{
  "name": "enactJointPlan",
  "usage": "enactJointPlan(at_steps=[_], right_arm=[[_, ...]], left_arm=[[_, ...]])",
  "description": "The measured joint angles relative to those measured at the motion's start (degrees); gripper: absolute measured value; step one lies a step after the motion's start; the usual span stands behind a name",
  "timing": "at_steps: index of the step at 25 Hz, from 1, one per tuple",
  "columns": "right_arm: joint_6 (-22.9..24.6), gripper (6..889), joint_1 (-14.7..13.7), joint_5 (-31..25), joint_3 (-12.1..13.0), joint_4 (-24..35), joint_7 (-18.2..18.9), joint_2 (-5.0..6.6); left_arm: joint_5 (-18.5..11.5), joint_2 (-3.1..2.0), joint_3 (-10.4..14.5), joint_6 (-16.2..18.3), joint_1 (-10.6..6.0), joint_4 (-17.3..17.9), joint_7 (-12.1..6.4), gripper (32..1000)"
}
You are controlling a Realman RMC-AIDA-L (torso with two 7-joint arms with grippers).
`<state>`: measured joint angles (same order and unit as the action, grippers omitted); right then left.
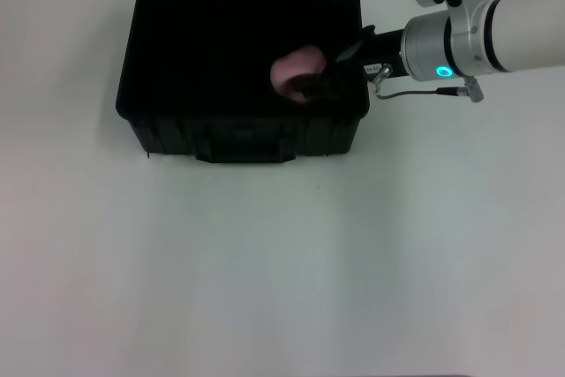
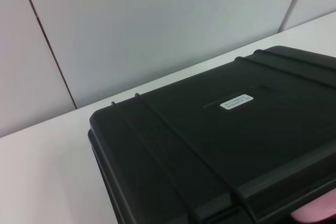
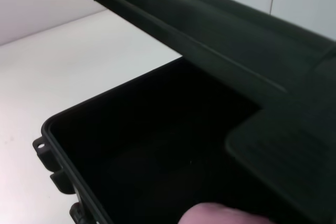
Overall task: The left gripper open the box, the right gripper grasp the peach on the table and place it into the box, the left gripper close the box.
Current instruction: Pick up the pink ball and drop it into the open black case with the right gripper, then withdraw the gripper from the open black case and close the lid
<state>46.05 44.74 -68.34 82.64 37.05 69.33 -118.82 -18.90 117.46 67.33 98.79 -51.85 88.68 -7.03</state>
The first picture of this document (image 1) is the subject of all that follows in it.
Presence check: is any black plastic carrying case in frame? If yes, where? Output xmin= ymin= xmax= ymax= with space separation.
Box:
xmin=115 ymin=0 xmax=381 ymax=164

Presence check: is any right arm cable with connector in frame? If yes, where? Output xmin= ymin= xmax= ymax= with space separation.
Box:
xmin=369 ymin=62 xmax=485 ymax=104

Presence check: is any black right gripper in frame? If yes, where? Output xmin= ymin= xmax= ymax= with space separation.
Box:
xmin=294 ymin=26 xmax=407 ymax=104

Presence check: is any pink peach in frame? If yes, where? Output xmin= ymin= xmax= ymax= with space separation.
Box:
xmin=269 ymin=45 xmax=328 ymax=105

